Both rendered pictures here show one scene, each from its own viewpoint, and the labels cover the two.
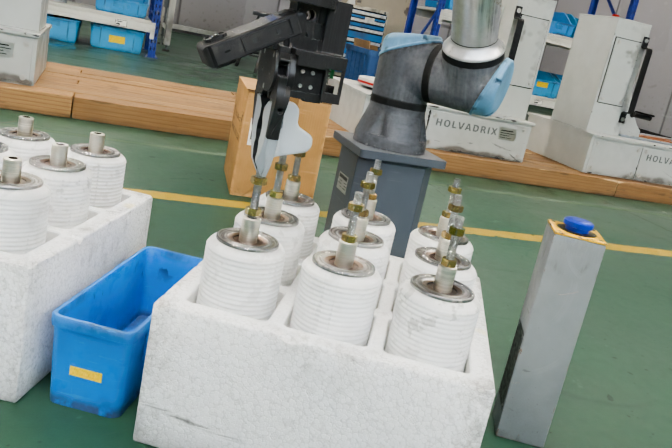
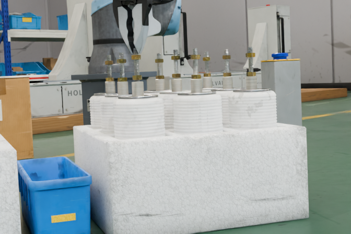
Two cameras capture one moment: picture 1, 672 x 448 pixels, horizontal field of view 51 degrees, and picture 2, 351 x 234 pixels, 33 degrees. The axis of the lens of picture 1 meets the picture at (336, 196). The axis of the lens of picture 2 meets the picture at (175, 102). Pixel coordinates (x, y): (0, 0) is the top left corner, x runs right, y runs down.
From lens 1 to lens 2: 60 cm
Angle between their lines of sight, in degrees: 27
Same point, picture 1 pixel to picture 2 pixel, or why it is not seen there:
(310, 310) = (194, 121)
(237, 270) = (148, 109)
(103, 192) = not seen: outside the picture
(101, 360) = (73, 203)
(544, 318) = (283, 111)
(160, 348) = (119, 172)
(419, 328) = (254, 110)
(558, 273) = (282, 83)
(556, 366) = not seen: hidden behind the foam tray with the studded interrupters
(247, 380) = (177, 172)
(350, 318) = (217, 118)
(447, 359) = (272, 124)
